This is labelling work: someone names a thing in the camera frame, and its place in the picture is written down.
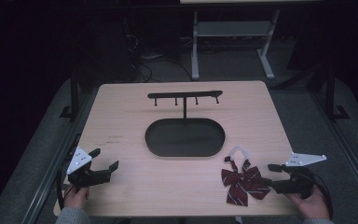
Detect black metal stand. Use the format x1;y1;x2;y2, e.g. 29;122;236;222
58;63;82;121
324;63;351;122

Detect person's left hand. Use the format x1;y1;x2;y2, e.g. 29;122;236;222
62;183;90;210

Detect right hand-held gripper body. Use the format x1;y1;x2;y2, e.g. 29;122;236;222
270;151;328;201

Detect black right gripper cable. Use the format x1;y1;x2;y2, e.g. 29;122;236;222
304;172;336;219

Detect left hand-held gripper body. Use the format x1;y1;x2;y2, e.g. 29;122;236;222
66;147;112;189

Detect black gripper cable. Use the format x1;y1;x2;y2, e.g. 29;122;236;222
55;133;82;211
304;172;336;219

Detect black floor cables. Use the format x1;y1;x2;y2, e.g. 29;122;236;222
126;32;194;84

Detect person's right hand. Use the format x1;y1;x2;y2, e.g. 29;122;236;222
285;184;331;220

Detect dark red striped bow tie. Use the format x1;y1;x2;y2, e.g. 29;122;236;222
220;146;272;207

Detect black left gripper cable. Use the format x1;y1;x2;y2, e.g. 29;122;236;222
55;133;82;211

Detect white metal desk frame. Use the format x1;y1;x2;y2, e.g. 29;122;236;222
179;0;324;81

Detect black hook stand with tray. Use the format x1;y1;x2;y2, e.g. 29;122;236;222
145;90;227;159

